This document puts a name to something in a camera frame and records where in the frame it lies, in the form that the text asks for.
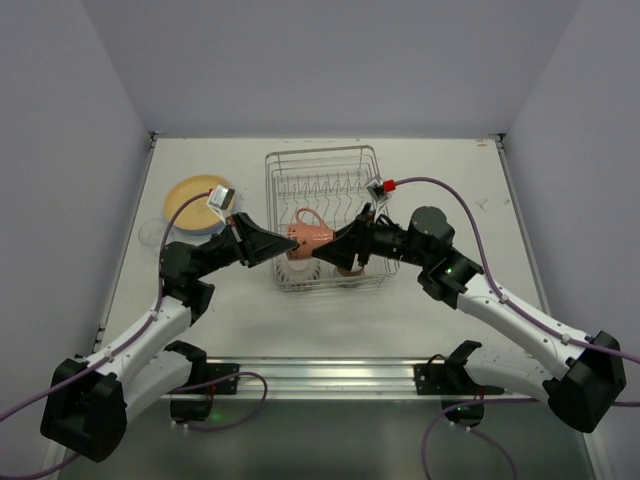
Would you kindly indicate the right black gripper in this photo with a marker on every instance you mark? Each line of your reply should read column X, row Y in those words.
column 363, row 240

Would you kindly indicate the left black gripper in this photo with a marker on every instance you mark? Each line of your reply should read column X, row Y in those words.
column 240, row 240

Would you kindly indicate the pink mug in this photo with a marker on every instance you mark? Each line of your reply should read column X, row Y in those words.
column 308, row 236

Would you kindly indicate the yellow plate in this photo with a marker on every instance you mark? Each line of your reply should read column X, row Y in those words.
column 185, row 190

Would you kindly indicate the clear glass tumbler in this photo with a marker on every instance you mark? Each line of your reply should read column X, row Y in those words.
column 151, row 233

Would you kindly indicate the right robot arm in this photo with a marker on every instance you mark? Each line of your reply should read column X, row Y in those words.
column 579, row 377

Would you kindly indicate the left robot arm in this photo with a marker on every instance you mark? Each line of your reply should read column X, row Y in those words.
column 93, row 400

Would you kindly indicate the white brown cup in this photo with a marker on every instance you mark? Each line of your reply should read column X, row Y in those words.
column 346, row 273

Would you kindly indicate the white striped bowl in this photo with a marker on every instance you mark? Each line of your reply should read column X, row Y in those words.
column 291, row 273

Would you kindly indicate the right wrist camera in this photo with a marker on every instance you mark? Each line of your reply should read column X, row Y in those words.
column 380, row 197

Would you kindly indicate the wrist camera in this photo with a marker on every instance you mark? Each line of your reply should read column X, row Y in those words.
column 220, row 201
column 380, row 197

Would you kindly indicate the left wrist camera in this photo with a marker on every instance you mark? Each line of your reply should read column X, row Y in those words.
column 220, row 201

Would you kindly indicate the wire dish rack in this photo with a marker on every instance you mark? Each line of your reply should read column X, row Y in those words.
column 330, row 181

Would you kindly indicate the aluminium mounting rail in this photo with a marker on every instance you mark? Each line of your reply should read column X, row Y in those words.
column 387, row 378

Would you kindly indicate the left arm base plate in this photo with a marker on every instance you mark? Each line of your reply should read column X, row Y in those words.
column 220, row 380

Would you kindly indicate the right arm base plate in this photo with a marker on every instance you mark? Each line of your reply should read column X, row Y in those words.
column 443, row 380

